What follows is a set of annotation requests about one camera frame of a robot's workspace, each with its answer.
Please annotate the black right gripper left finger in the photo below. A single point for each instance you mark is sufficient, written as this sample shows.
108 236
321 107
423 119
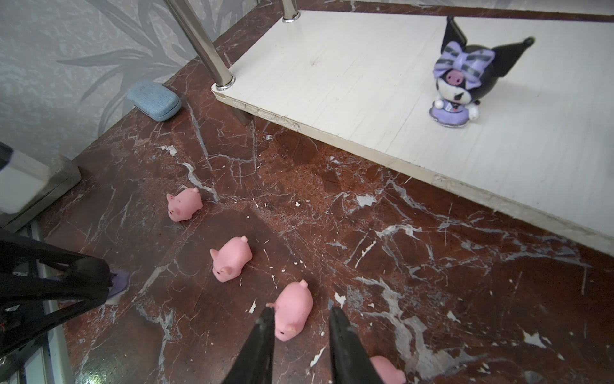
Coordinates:
254 363

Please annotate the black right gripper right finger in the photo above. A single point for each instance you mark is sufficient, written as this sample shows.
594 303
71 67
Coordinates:
349 360

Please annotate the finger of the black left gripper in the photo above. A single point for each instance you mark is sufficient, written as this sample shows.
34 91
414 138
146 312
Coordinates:
16 249
18 330

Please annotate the pink pig toy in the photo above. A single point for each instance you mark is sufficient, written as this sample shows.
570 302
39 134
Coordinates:
388 373
229 261
183 206
291 310

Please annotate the dark cartoon figure toy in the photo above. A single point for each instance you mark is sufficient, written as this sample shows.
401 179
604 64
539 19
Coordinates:
120 281
465 73

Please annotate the white two-tier shelf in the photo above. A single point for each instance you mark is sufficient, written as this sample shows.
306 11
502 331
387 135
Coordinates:
539 147

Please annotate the blue fabric glasses case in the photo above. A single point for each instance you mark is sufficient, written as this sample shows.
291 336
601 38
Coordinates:
154 100

